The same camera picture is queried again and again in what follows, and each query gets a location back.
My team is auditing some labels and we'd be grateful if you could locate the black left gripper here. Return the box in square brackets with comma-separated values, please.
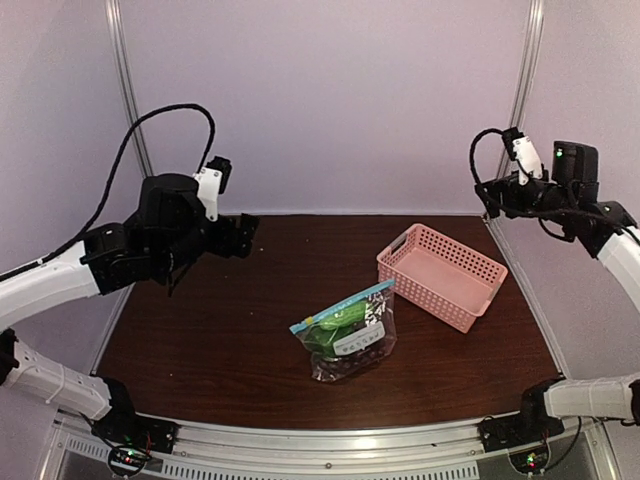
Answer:
[156, 211, 259, 275]

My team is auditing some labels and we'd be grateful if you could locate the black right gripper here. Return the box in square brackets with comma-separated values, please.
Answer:
[474, 168, 573, 225]

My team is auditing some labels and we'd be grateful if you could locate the green chayote squash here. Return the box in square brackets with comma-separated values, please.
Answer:
[302, 326, 338, 357]

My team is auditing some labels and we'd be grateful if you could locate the clear zip top bag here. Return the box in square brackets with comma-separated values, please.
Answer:
[289, 279, 397, 376]

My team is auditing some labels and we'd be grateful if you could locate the dark red grape bunch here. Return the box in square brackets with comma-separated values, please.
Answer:
[312, 347, 389, 382]

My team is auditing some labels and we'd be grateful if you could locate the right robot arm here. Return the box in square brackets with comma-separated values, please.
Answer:
[469, 128, 639, 442]

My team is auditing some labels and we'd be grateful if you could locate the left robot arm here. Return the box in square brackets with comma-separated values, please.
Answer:
[1, 168, 259, 444]

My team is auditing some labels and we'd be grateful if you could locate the pink perforated plastic basket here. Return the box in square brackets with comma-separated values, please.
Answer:
[376, 223, 508, 334]

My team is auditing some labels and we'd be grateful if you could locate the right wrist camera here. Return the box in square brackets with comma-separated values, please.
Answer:
[501, 127, 543, 186]

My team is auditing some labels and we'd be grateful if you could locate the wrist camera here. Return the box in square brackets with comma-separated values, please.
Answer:
[193, 156, 232, 222]
[501, 127, 543, 186]

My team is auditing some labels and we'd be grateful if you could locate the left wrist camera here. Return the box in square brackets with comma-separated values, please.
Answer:
[193, 156, 232, 222]

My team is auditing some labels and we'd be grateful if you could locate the right camera cable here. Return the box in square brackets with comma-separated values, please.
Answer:
[468, 127, 506, 186]

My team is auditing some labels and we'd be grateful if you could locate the camera cable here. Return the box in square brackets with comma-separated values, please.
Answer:
[39, 103, 217, 264]
[468, 127, 506, 186]

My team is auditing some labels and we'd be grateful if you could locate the left camera cable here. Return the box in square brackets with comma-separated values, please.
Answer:
[39, 103, 217, 264]

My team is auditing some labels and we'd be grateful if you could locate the right aluminium frame post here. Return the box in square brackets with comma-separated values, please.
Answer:
[483, 0, 546, 224]

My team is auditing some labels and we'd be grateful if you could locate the aluminium frame post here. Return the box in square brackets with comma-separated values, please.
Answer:
[483, 0, 546, 224]
[103, 0, 169, 224]

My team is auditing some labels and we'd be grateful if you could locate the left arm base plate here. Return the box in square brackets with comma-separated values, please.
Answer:
[90, 407, 179, 454]

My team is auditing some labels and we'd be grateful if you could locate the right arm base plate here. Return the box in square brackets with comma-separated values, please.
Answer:
[477, 411, 565, 452]

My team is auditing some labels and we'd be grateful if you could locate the left aluminium frame post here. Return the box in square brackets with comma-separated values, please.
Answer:
[103, 0, 169, 224]

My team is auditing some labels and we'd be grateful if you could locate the front aluminium rail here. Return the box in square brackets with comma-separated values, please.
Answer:
[47, 394, 616, 480]

